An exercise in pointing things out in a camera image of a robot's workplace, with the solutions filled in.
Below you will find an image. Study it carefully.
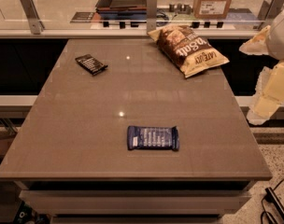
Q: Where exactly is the black snack bar wrapper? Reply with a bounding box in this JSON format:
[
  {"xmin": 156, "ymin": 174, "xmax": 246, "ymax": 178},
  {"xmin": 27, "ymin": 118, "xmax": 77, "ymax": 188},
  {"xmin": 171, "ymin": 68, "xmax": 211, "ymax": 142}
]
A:
[{"xmin": 76, "ymin": 54, "xmax": 107, "ymax": 76}]

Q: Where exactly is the grey metal bracket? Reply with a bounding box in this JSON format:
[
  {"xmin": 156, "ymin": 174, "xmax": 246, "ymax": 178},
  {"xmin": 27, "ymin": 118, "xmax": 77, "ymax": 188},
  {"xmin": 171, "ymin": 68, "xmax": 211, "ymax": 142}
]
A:
[
  {"xmin": 147, "ymin": 0, "xmax": 157, "ymax": 32},
  {"xmin": 258, "ymin": 0, "xmax": 284, "ymax": 30},
  {"xmin": 20, "ymin": 0, "xmax": 44, "ymax": 35}
]

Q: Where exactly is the grey metal bracket middle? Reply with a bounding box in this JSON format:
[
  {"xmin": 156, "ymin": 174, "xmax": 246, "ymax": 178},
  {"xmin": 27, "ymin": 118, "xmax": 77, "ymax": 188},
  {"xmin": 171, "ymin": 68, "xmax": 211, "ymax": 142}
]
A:
[{"xmin": 147, "ymin": 0, "xmax": 157, "ymax": 32}]

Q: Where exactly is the grey metal bracket left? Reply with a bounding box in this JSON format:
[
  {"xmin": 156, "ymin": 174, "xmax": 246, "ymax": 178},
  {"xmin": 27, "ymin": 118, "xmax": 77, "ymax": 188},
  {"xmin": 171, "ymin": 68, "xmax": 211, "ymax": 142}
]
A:
[{"xmin": 20, "ymin": 0, "xmax": 44, "ymax": 35}]

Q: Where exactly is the grey metal bracket right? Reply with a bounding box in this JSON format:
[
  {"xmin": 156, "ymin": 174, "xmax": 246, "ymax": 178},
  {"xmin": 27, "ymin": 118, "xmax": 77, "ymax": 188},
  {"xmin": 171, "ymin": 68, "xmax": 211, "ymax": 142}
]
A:
[{"xmin": 258, "ymin": 0, "xmax": 284, "ymax": 30}]

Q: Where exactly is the blue rxbar blueberry wrapper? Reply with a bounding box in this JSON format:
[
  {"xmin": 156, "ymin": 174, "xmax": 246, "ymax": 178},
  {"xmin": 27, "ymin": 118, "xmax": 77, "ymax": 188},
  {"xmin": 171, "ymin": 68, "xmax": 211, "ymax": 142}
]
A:
[{"xmin": 127, "ymin": 126, "xmax": 179, "ymax": 151}]

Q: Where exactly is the yellow brown chips bag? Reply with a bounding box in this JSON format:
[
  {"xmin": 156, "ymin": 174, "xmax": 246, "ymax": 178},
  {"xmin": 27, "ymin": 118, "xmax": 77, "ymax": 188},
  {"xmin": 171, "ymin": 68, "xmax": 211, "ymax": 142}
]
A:
[{"xmin": 149, "ymin": 25, "xmax": 229, "ymax": 78}]

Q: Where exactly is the black cable on floor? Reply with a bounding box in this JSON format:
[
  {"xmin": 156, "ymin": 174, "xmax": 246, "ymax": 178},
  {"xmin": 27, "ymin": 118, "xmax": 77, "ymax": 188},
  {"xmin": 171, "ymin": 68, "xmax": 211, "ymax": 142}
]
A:
[{"xmin": 261, "ymin": 171, "xmax": 284, "ymax": 224}]

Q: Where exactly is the cardboard box with label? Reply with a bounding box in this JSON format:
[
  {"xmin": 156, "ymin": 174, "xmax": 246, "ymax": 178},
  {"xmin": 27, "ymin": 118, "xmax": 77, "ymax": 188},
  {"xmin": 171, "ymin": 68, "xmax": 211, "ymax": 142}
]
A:
[{"xmin": 192, "ymin": 0, "xmax": 232, "ymax": 19}]

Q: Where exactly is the black power strip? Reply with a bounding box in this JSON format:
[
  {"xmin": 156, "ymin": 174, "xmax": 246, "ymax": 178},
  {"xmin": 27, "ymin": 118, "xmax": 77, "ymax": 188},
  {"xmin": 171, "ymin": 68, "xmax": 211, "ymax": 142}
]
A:
[{"xmin": 265, "ymin": 188, "xmax": 284, "ymax": 221}]

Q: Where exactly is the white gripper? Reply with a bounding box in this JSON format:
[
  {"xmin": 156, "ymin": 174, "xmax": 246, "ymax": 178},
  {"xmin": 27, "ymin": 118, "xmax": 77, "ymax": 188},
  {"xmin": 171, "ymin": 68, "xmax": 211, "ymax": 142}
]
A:
[{"xmin": 239, "ymin": 8, "xmax": 284, "ymax": 125}]

